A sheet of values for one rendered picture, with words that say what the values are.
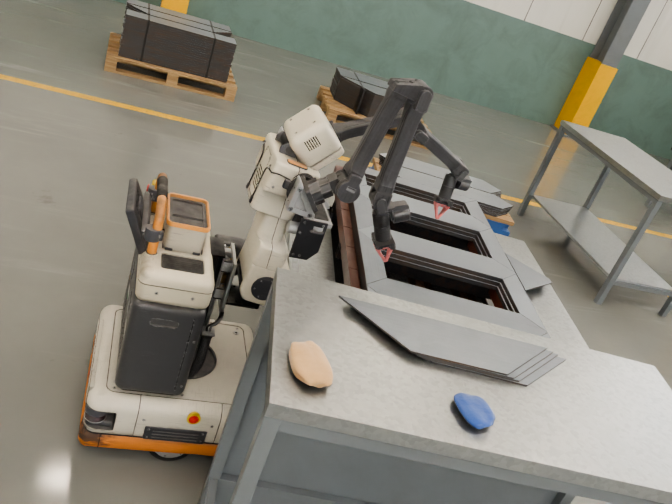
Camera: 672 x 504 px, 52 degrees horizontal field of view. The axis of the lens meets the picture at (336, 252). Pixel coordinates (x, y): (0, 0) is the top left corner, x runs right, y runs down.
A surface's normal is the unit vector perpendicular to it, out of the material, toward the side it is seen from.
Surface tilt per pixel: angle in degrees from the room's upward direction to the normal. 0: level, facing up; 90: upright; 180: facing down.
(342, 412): 0
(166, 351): 90
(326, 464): 90
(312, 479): 90
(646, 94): 90
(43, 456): 0
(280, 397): 0
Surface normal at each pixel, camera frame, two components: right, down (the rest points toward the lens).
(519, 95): 0.19, 0.51
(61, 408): 0.32, -0.84
